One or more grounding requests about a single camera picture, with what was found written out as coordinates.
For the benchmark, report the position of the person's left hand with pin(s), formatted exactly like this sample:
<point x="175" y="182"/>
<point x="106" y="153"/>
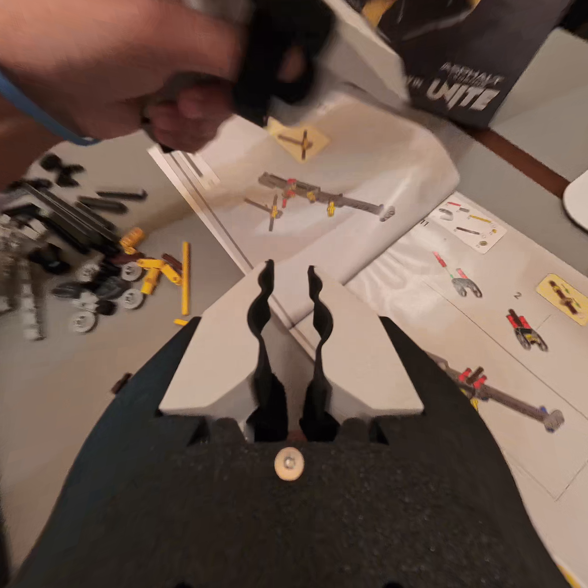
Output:
<point x="115" y="59"/>

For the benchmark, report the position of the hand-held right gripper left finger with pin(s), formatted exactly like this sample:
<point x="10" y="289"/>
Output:
<point x="216" y="358"/>

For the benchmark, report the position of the blue wristband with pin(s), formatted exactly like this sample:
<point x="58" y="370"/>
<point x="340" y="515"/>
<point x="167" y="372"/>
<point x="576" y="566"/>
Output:
<point x="78" y="139"/>

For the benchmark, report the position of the white stand base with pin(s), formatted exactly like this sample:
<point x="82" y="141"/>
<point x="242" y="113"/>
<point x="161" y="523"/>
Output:
<point x="578" y="202"/>

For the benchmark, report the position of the pile of toy brick pieces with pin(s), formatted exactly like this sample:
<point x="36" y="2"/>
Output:
<point x="82" y="225"/>

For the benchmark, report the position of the white instruction booklet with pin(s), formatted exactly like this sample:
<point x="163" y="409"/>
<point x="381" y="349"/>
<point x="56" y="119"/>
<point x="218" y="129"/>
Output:
<point x="376" y="151"/>

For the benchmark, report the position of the black toy car set box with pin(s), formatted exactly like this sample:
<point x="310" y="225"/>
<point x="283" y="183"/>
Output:
<point x="459" y="41"/>

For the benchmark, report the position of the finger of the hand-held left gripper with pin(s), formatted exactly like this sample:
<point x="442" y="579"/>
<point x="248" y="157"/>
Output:
<point x="363" y="59"/>

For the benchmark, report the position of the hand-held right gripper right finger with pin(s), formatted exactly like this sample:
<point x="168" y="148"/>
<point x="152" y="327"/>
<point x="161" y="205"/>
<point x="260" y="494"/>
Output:
<point x="363" y="363"/>

